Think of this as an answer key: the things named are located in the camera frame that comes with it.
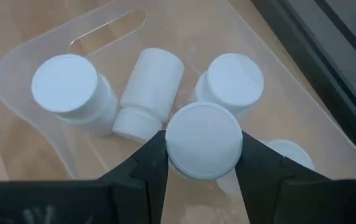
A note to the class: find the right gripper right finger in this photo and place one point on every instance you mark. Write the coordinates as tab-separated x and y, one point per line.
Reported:
265	186

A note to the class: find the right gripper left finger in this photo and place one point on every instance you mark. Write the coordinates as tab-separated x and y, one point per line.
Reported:
143	186

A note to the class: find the white plastic pill bottle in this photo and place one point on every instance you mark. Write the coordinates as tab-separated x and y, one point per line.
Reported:
234	77
153	84
293	152
64	82
203	140

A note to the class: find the clear plastic basket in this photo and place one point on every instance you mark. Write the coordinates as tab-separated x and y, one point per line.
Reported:
16	93

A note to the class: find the black table frame rail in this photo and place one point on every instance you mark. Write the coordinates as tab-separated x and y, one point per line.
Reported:
313	62

